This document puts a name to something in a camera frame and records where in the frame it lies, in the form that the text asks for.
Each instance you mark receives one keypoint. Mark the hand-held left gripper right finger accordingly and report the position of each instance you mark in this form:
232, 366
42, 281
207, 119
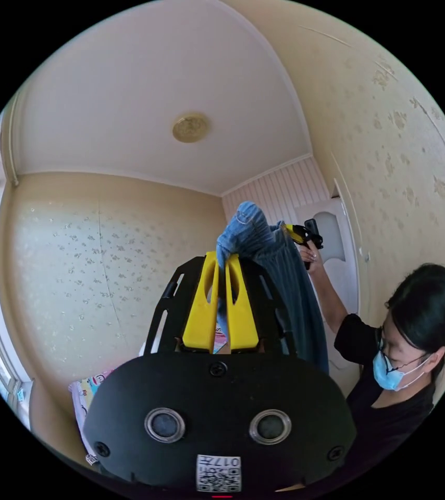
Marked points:
242, 320

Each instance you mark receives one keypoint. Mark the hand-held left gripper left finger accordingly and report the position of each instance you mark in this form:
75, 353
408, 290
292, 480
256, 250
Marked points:
201, 312

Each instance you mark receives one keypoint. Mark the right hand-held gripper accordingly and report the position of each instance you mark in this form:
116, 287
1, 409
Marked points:
308, 248

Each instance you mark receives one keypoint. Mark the light blue jeans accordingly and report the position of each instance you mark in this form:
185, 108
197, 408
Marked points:
300, 297

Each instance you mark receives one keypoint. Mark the person's right forearm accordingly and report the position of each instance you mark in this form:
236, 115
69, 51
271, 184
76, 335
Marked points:
330, 297

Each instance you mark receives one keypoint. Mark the person's right hand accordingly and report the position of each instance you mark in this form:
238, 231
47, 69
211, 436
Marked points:
311, 262

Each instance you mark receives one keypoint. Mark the white door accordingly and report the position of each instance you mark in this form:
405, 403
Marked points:
343, 250

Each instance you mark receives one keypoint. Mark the round golden ceiling lamp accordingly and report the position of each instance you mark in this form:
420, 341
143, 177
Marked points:
191, 127

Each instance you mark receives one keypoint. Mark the person's body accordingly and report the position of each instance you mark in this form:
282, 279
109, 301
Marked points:
398, 410

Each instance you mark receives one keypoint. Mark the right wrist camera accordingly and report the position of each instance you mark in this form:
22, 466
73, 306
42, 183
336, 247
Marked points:
311, 228

